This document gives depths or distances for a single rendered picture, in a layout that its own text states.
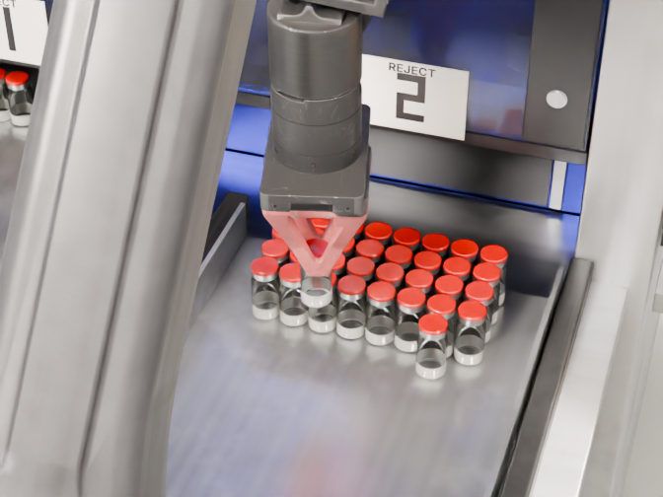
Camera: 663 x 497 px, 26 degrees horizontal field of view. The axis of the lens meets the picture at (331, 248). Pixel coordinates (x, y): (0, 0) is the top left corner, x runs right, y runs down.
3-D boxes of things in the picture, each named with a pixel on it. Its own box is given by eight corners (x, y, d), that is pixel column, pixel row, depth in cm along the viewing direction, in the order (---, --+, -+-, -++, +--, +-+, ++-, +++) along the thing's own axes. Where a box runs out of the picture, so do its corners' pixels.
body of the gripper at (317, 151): (370, 126, 97) (372, 32, 92) (363, 221, 89) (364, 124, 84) (274, 123, 97) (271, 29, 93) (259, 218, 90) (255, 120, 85)
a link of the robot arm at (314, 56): (257, 11, 83) (353, 20, 82) (281, -46, 88) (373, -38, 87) (260, 109, 87) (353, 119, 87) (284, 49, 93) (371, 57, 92)
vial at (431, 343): (419, 357, 105) (422, 309, 102) (449, 363, 104) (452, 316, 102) (411, 377, 103) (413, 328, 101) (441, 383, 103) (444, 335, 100)
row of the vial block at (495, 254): (287, 248, 115) (286, 201, 112) (507, 293, 111) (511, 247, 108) (278, 263, 113) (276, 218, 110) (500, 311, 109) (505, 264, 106)
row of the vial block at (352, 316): (257, 299, 110) (256, 252, 107) (486, 350, 106) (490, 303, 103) (248, 318, 108) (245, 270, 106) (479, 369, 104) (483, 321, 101)
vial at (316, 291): (307, 286, 101) (305, 238, 99) (336, 292, 101) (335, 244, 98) (296, 305, 100) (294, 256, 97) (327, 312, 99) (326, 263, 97)
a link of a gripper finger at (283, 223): (371, 231, 101) (372, 121, 95) (366, 299, 96) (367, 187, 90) (274, 227, 102) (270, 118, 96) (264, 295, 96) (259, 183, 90)
